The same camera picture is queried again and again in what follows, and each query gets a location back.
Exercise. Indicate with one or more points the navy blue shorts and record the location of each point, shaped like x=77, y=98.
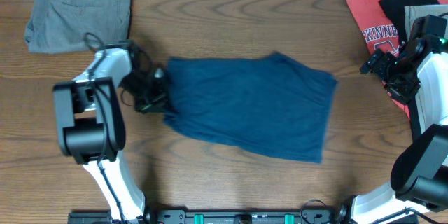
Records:
x=272, y=106

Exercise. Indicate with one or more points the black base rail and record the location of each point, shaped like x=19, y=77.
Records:
x=178, y=216

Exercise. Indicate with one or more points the red printed t-shirt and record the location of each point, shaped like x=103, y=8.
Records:
x=382, y=22

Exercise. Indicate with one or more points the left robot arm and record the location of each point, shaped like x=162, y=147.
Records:
x=91, y=129

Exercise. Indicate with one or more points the folded grey shorts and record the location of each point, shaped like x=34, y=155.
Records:
x=58, y=26

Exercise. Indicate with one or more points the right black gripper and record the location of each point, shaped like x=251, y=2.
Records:
x=402, y=94

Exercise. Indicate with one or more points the khaki grey shorts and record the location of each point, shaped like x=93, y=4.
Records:
x=430, y=24

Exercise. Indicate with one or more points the black garment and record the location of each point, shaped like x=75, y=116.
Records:
x=414, y=16

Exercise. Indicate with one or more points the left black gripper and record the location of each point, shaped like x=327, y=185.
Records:
x=159, y=101

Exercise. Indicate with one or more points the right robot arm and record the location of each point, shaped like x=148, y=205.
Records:
x=418, y=184

